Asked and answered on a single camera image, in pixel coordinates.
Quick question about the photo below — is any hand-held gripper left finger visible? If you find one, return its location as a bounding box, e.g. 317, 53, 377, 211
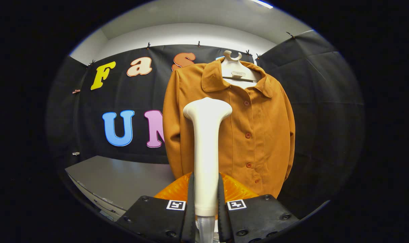
115, 171, 196, 243

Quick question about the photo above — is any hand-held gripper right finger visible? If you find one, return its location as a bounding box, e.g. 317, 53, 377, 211
217, 172, 300, 243

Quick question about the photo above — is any white garment steamer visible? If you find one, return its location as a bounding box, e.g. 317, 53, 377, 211
183, 97, 233, 243

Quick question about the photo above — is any orange button shirt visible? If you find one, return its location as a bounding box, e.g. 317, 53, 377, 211
162, 58, 296, 199

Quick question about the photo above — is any white clothes hanger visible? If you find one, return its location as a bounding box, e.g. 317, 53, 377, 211
221, 50, 262, 89

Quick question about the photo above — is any grey drawer cabinet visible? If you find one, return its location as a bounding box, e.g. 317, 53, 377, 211
65, 155, 176, 220

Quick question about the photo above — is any row of black clips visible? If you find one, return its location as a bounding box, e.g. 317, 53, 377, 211
88, 31, 295, 66

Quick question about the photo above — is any long ceiling light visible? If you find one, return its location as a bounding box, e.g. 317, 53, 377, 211
250, 0, 273, 9

